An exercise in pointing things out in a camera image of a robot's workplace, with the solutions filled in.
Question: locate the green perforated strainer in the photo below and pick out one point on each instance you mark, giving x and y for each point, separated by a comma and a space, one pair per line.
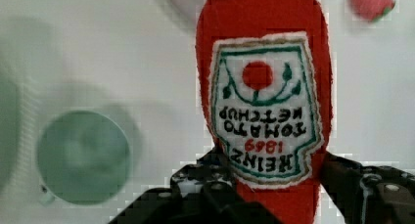
10, 119

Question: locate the green cup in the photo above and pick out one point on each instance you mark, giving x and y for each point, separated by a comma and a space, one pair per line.
83, 157

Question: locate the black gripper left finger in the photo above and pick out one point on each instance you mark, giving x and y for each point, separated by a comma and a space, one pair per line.
200, 193

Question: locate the grey round plate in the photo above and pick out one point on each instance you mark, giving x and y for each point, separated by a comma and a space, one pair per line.
189, 9

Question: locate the red plush ketchup bottle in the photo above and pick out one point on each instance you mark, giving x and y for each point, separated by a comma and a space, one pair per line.
265, 74

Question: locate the red toy strawberry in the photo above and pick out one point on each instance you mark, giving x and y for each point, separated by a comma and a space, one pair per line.
372, 10

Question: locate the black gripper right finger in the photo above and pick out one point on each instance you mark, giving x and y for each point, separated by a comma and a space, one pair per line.
369, 194

